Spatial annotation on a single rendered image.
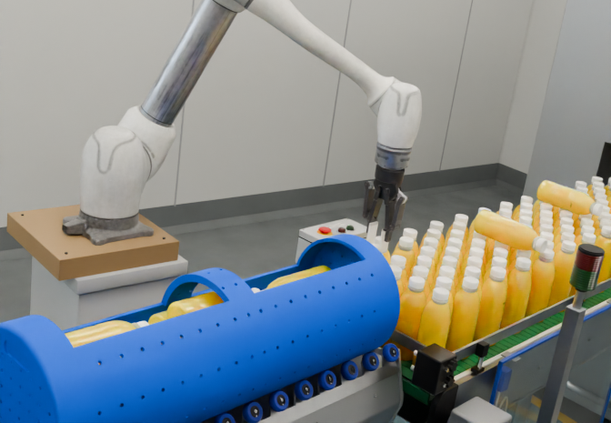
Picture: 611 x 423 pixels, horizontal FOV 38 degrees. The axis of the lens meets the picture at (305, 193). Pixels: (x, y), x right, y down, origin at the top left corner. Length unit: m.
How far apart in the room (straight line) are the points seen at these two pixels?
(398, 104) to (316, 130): 3.52
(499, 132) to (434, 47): 1.15
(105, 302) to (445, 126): 4.56
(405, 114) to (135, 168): 0.70
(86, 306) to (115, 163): 0.37
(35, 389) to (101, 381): 0.10
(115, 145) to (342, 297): 0.75
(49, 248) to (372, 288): 0.83
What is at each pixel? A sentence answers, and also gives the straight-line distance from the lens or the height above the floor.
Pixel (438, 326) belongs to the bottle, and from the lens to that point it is 2.16.
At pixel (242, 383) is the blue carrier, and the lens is 1.72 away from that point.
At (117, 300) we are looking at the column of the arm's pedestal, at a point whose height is 0.92.
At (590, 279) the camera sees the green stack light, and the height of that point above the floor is 1.19.
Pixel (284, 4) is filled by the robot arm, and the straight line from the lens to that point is 2.18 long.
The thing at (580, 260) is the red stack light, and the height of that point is 1.23.
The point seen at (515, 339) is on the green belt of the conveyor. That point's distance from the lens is 2.51.
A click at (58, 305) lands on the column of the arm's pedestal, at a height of 0.87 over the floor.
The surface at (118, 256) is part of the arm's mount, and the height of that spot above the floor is 1.04.
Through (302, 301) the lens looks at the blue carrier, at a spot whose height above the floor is 1.19.
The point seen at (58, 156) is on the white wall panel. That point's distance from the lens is 4.77.
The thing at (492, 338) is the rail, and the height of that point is 0.97.
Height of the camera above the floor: 1.97
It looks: 19 degrees down
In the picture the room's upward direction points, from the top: 8 degrees clockwise
